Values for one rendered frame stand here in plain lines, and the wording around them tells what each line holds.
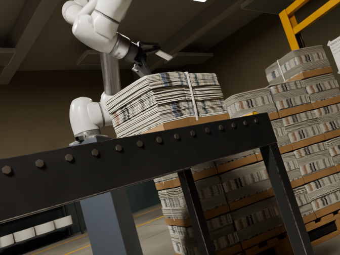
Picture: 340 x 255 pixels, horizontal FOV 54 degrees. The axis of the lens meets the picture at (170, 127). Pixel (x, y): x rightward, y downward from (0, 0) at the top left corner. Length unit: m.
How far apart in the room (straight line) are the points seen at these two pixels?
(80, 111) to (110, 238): 0.74
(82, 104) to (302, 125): 1.47
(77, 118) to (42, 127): 6.83
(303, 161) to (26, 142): 7.13
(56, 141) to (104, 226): 6.99
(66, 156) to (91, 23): 0.62
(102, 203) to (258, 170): 0.97
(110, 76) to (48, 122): 7.02
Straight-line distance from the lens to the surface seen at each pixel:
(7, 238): 7.60
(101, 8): 1.28
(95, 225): 1.98
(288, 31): 3.45
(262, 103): 2.32
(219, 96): 1.40
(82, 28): 1.27
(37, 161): 0.75
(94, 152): 0.81
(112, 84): 1.99
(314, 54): 2.76
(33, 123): 8.81
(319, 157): 2.50
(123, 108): 1.29
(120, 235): 1.92
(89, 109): 2.03
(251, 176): 2.16
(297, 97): 2.50
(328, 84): 2.72
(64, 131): 8.99
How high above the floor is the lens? 0.67
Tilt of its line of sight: 8 degrees up
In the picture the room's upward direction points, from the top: 16 degrees counter-clockwise
